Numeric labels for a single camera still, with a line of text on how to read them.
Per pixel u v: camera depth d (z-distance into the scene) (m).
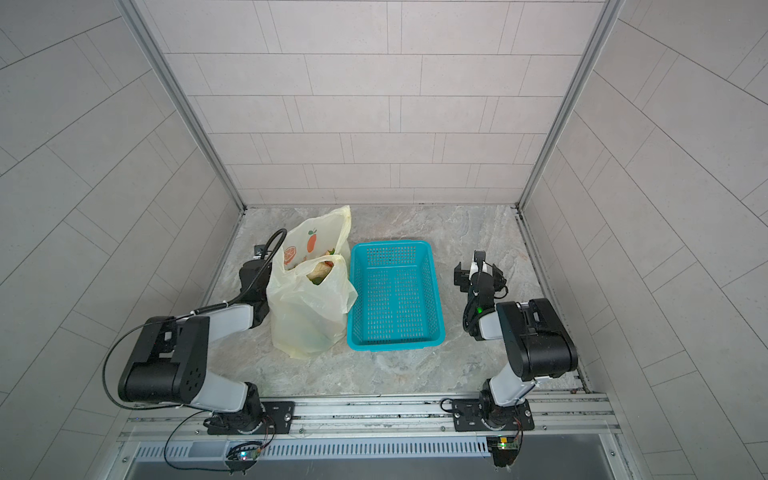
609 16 0.71
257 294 0.70
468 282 0.82
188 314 0.50
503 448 0.68
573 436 0.72
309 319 0.72
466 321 0.72
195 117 0.91
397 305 0.91
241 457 0.64
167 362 0.43
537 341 0.46
